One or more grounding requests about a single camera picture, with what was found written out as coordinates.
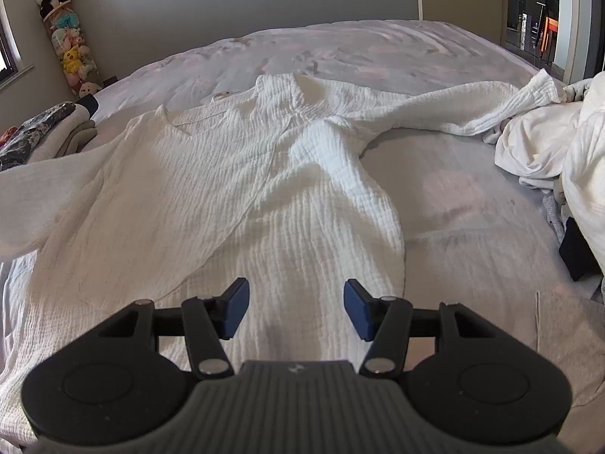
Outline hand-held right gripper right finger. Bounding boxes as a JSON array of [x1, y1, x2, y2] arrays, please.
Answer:
[[343, 279, 497, 379]]

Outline orange chair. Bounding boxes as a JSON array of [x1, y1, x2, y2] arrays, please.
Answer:
[[538, 15, 559, 60]]

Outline white crinkle shirt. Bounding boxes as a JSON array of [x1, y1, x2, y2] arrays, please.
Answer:
[[0, 68, 570, 417]]

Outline bed with polka dot sheet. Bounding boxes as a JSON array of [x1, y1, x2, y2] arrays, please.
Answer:
[[0, 19, 605, 454]]

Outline light grey knit garment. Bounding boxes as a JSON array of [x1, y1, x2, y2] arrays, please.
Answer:
[[533, 78, 605, 408]]

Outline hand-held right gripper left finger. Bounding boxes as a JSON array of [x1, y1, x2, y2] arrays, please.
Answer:
[[97, 277, 250, 379]]

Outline clear tube of plush toys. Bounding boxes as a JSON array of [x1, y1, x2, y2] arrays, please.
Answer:
[[40, 0, 102, 100]]

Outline beige folded garments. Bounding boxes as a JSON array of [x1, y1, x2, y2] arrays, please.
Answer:
[[21, 103, 98, 164]]

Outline black cloth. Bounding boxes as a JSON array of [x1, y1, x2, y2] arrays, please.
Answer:
[[558, 216, 604, 282]]

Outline window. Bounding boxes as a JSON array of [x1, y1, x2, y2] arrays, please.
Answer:
[[0, 9, 35, 92]]

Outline pile of white laundry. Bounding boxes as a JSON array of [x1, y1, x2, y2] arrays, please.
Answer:
[[482, 71, 605, 268]]

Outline dark floral folded garment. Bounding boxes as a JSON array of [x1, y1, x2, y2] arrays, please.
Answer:
[[0, 101, 77, 172]]

